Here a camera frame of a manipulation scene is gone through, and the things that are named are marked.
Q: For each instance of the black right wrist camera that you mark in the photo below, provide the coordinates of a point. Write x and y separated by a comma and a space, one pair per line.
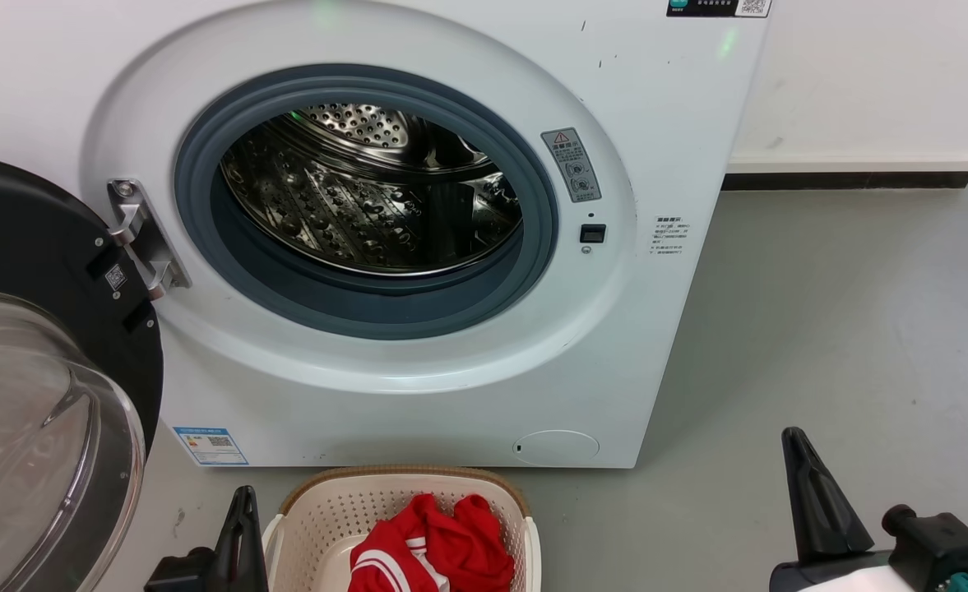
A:
944, 547

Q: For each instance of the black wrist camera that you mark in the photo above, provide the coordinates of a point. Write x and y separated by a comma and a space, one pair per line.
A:
944, 547
179, 574

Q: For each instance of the metal door hinge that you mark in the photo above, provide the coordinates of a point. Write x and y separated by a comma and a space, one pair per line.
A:
142, 238

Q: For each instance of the grey warning sticker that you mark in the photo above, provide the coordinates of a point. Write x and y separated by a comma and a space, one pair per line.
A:
571, 164

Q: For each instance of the small text label sticker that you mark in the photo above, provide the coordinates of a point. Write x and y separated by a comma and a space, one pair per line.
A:
668, 235

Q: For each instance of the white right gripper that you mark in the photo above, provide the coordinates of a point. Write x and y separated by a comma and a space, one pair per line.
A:
845, 575

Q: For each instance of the grey rubber door gasket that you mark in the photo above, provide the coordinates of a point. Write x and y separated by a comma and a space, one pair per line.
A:
368, 312

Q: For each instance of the washing machine door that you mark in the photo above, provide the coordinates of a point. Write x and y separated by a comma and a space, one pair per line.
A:
39, 230

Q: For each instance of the white front-load washing machine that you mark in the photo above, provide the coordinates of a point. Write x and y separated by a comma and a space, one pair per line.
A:
615, 329

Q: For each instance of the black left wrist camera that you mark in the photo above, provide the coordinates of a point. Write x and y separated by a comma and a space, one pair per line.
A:
179, 574

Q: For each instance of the stainless steel washing machine drum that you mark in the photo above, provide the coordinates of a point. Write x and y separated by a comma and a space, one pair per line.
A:
352, 214

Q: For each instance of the small door QR sticker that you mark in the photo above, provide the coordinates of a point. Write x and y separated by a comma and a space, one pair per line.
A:
116, 277

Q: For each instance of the red garment with white stripes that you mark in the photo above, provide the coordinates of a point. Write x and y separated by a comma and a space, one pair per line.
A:
467, 551

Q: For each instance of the blue energy label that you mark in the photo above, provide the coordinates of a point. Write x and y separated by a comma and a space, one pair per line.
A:
210, 446

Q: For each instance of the white and black baseboard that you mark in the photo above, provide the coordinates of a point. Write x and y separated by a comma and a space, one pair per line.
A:
854, 168

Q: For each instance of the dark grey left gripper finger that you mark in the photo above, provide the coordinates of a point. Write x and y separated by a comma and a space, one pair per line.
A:
230, 559
255, 567

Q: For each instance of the round white filter cover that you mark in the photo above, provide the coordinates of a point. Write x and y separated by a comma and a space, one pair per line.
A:
556, 447

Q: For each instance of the cream perforated laundry basket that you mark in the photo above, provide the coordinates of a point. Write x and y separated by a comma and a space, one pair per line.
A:
327, 518

